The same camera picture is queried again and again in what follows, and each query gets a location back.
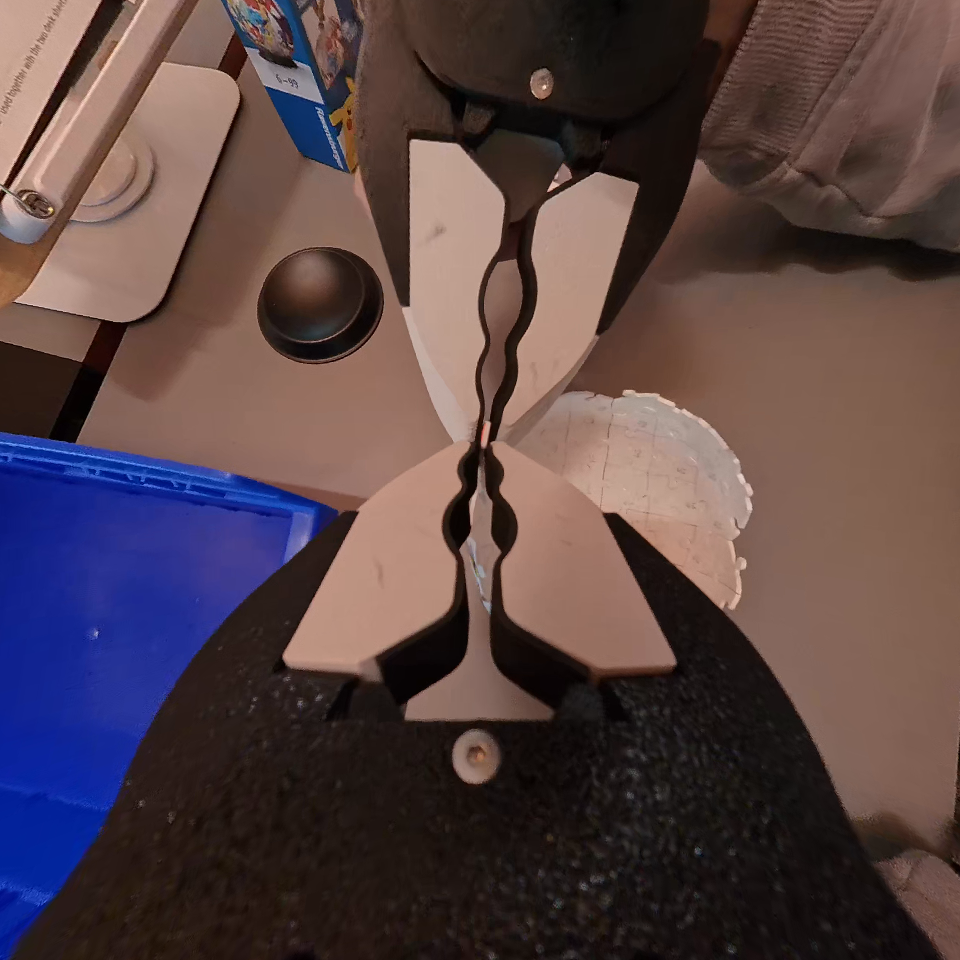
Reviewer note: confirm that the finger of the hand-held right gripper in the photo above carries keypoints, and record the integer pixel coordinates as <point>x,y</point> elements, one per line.
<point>450,240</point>
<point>577,262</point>

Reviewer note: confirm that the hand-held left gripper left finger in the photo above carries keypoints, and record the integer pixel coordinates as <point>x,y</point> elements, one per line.
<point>375,585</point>

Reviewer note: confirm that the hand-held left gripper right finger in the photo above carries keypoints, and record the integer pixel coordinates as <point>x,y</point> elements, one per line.
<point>585,592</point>

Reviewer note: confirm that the half-built cartoon puzzle ball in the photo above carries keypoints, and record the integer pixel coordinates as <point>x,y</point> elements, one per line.
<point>660,480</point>

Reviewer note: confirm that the person's right forearm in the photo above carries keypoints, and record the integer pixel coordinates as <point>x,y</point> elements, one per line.
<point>825,112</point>

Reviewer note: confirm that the black round ball stand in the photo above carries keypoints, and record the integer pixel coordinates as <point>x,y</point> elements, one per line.
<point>315,300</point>

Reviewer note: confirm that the colourful cartoon puzzle box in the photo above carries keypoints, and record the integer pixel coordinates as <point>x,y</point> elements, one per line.
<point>300,97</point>

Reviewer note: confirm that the blue plastic bin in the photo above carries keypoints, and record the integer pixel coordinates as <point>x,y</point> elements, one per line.
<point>112,637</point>

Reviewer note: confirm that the white plastic holder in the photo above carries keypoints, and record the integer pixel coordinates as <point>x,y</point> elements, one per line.
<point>82,142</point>

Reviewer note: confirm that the person's beige clothing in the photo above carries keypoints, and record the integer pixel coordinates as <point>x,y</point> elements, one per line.
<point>930,900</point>

